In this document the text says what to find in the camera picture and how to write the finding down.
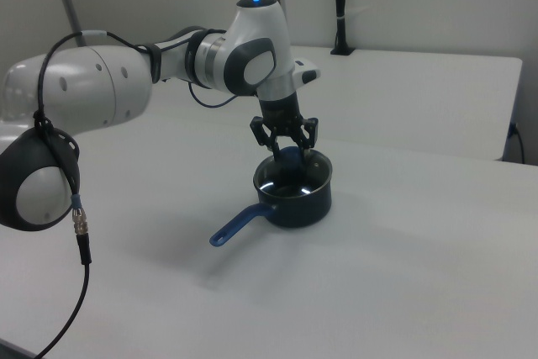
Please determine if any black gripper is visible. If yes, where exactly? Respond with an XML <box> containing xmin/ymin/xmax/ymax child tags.
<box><xmin>249</xmin><ymin>92</ymin><xmax>319</xmax><ymax>163</ymax></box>

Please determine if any glass lid with blue knob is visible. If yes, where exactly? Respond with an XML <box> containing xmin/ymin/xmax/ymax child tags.
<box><xmin>255</xmin><ymin>146</ymin><xmax>334</xmax><ymax>199</ymax></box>

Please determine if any thin blue cable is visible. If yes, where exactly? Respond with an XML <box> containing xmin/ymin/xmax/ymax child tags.
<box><xmin>187</xmin><ymin>79</ymin><xmax>257</xmax><ymax>108</ymax></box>

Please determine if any dark saucepan with blue handle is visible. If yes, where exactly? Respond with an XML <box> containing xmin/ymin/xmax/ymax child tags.
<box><xmin>208</xmin><ymin>153</ymin><xmax>334</xmax><ymax>247</ymax></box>

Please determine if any black cable with metal connector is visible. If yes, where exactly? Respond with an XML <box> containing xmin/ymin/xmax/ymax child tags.
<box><xmin>31</xmin><ymin>29</ymin><xmax>152</xmax><ymax>359</ymax></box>

